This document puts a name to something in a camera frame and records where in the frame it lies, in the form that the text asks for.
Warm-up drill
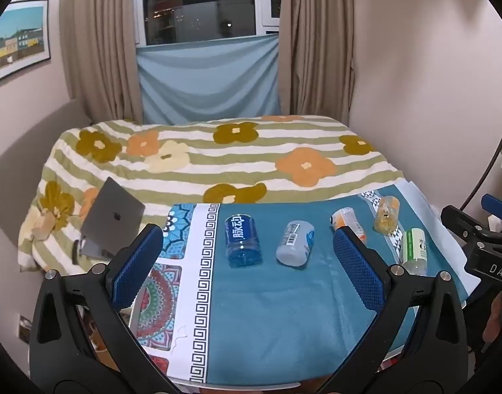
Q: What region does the blue label plastic cup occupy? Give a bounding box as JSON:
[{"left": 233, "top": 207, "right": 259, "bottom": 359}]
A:
[{"left": 225, "top": 213, "right": 263, "bottom": 268}]

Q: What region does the green white label plastic cup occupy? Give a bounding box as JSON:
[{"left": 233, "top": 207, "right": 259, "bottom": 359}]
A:
[{"left": 399, "top": 228, "right": 428, "bottom": 276}]

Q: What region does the orange label plastic cup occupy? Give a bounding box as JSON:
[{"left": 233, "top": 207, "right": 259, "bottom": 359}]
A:
[{"left": 331, "top": 207, "right": 367, "bottom": 242}]

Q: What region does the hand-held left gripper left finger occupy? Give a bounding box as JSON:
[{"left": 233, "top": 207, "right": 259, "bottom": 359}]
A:
[{"left": 29, "top": 224, "right": 182, "bottom": 394}]

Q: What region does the yellow plastic cup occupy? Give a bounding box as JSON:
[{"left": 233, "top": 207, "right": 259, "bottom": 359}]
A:
[{"left": 373, "top": 196, "right": 400, "bottom": 234}]

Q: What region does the blue patterned cloth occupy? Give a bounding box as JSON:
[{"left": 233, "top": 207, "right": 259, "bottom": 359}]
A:
[{"left": 130, "top": 191, "right": 470, "bottom": 387}]

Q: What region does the black cable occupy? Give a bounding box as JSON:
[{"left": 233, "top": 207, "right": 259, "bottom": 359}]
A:
[{"left": 460, "top": 129, "right": 502, "bottom": 211}]

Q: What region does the light blue hanging cloth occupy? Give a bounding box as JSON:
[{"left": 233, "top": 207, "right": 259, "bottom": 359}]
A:
[{"left": 136, "top": 34, "right": 283, "bottom": 125}]

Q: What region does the clear grey label plastic cup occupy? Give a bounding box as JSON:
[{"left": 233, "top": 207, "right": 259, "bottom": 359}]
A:
[{"left": 276, "top": 220, "right": 316, "bottom": 267}]

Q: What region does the beige curtain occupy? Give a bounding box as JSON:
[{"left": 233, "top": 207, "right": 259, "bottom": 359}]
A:
[
  {"left": 59, "top": 0, "right": 146, "bottom": 124},
  {"left": 278, "top": 0, "right": 357, "bottom": 127}
]

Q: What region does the striped floral blanket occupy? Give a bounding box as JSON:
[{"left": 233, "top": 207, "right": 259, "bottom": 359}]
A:
[{"left": 18, "top": 115, "right": 404, "bottom": 274}]

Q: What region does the grey laptop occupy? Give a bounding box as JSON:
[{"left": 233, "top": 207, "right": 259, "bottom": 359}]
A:
[{"left": 72, "top": 177, "right": 146, "bottom": 266}]

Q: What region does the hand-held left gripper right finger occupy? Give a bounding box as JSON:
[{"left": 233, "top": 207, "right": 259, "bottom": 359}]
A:
[{"left": 317, "top": 227, "right": 470, "bottom": 394}]

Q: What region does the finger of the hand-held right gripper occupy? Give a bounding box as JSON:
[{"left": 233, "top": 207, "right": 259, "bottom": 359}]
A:
[
  {"left": 441, "top": 205, "right": 488, "bottom": 244},
  {"left": 481, "top": 194, "right": 502, "bottom": 219}
]

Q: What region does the wall poster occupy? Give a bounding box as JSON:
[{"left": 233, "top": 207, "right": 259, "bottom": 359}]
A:
[{"left": 0, "top": 0, "right": 51, "bottom": 88}]

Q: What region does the window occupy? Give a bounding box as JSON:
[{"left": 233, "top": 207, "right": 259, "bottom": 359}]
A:
[{"left": 134, "top": 0, "right": 285, "bottom": 47}]

